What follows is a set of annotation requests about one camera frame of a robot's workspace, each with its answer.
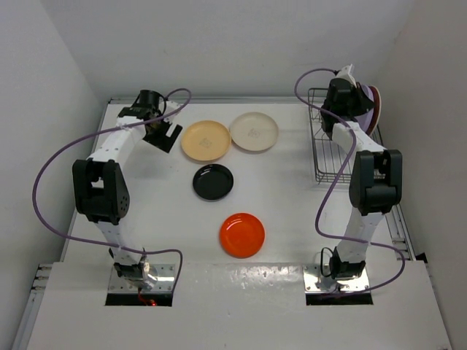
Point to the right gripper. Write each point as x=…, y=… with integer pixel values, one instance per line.
x=364, y=103

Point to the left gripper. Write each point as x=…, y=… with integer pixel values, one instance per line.
x=163, y=141

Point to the yellow plastic plate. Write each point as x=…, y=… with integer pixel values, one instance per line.
x=206, y=140

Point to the red teal floral plate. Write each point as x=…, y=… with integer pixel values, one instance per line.
x=376, y=110

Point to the black glossy plate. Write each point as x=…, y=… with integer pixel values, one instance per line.
x=213, y=182

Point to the lilac plastic plate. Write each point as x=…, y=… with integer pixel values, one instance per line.
x=363, y=106

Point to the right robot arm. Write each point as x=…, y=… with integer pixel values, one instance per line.
x=375, y=188

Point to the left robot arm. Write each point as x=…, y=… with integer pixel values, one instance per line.
x=100, y=190

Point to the cream plastic plate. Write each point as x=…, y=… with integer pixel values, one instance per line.
x=254, y=131

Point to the orange glossy plate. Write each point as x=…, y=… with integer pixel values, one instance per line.
x=242, y=235

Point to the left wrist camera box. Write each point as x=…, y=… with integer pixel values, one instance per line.
x=168, y=111

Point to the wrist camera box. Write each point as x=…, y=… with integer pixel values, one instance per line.
x=345, y=77
x=168, y=111

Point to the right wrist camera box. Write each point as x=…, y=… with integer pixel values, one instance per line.
x=345, y=77

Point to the grey wire dish rack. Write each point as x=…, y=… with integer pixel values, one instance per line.
x=328, y=156

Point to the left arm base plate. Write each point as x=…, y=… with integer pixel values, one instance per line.
x=157, y=292

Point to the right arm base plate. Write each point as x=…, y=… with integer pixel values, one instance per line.
x=325, y=291

